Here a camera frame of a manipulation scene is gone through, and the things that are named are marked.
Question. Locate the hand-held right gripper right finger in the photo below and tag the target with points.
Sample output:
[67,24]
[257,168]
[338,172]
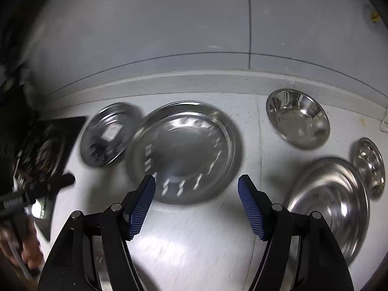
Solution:
[251,209]

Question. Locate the large steel bowl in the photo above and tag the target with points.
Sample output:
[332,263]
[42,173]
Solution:
[330,206]

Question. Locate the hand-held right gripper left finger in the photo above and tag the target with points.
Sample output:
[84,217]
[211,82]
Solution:
[142,206]

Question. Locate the person's left hand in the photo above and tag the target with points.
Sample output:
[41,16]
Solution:
[30,245]

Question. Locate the black stove top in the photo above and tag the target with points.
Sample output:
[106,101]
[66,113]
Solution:
[72,127]

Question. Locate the small steel plate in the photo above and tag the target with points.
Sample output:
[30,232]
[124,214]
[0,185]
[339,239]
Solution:
[106,139]

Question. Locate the small yellow object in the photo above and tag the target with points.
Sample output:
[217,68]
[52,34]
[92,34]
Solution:
[375,16]

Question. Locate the large steel plate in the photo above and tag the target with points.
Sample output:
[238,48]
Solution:
[188,151]

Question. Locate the small steel bowl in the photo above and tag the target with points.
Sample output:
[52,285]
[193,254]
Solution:
[368,166]

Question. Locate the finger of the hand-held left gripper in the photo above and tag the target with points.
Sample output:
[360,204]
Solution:
[54,183]

